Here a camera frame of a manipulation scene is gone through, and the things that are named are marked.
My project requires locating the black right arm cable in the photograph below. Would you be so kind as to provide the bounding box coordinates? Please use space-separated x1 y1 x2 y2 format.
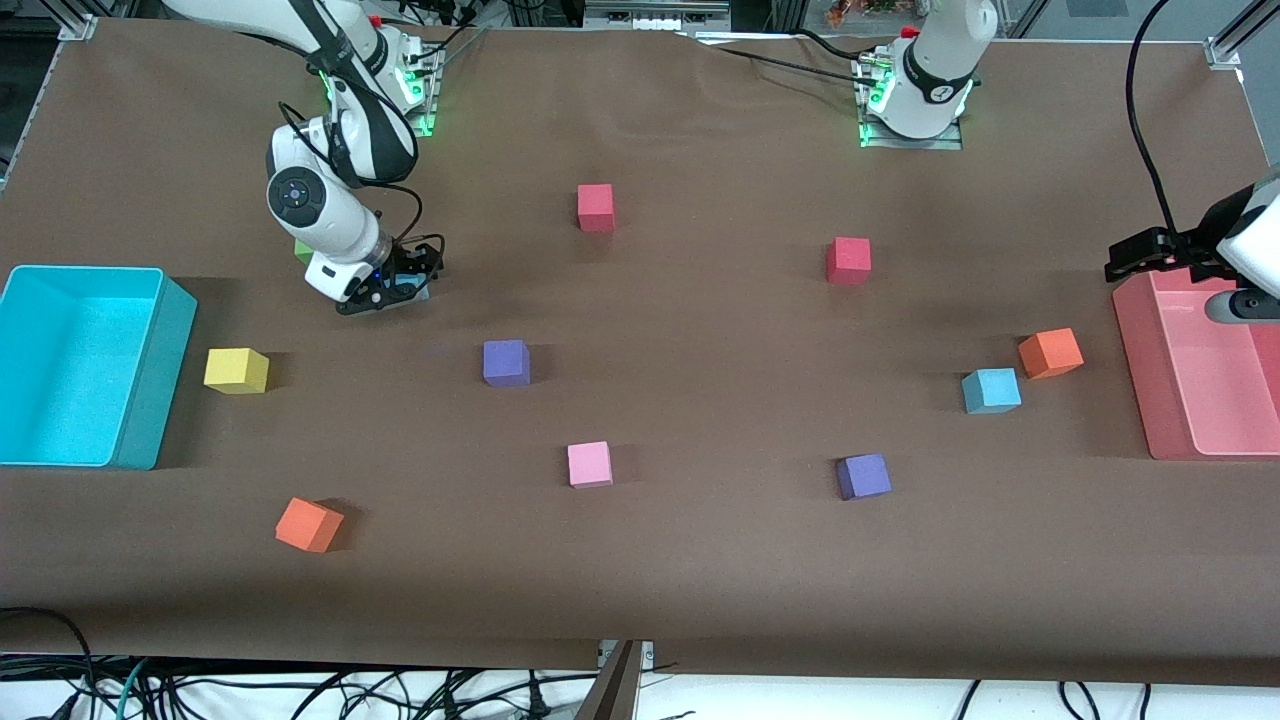
278 100 426 263

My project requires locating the pink plastic bin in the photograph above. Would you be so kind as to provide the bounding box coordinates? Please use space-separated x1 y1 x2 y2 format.
1112 265 1280 462

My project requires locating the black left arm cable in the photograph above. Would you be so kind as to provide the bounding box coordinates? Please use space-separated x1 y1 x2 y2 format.
1126 0 1201 241

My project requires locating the black cable on table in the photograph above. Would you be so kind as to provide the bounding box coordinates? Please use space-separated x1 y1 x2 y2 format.
700 38 863 79
795 28 873 63

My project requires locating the white power strip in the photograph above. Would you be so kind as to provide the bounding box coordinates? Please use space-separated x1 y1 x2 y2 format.
395 0 471 26

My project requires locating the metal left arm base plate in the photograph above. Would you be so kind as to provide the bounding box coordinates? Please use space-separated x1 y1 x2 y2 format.
856 55 966 151

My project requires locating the yellow foam block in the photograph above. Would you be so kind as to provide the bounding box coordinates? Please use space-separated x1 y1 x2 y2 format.
204 347 270 395

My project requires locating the purple foam block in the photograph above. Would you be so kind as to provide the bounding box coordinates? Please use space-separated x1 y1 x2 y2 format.
482 339 531 388
836 453 893 501

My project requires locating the pink foam block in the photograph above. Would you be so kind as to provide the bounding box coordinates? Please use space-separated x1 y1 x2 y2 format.
567 441 614 489

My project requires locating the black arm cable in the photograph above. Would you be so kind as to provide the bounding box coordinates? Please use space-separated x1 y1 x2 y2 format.
1126 0 1201 241
278 100 426 263

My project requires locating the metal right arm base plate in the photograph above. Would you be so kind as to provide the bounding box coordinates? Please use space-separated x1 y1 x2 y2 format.
395 40 442 138

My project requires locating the teal floor cable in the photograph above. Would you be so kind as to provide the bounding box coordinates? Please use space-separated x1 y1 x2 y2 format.
115 655 153 720

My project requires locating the orange foam block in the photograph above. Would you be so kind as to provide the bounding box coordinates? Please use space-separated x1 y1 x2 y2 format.
275 497 345 554
1018 328 1085 380

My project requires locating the red foam block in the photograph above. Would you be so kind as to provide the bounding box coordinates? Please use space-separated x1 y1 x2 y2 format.
577 183 616 233
826 237 872 286

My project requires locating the brown table cover sheet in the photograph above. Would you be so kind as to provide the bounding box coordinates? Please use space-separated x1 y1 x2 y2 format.
0 15 1280 691

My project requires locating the cyan plastic bin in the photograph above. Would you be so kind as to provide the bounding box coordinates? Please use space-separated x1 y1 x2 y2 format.
0 264 199 471

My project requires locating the grey equipment box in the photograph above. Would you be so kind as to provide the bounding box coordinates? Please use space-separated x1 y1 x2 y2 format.
585 0 731 31

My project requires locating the grey metal post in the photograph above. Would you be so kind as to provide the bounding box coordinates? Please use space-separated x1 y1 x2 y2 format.
575 640 656 720

